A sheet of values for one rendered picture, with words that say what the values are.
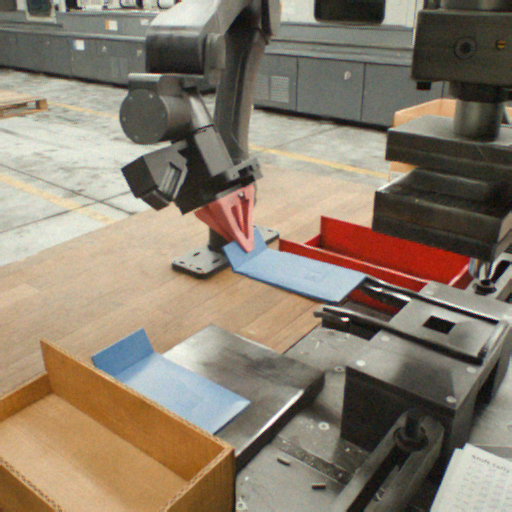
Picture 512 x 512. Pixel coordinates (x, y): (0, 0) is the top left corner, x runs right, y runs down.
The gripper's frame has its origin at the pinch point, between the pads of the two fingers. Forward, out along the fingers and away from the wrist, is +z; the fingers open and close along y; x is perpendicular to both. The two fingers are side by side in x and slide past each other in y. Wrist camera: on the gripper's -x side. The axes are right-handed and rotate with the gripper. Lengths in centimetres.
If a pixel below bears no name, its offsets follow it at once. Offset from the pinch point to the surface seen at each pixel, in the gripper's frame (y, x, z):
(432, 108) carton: -76, 262, 1
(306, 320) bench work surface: 0.7, 3.5, 12.3
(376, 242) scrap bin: 2.7, 23.3, 9.6
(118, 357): -5.3, -19.3, 3.8
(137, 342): -5.2, -16.4, 3.6
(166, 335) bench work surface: -9.8, -9.4, 5.8
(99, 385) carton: -0.8, -25.0, 4.0
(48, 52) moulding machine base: -690, 516, -314
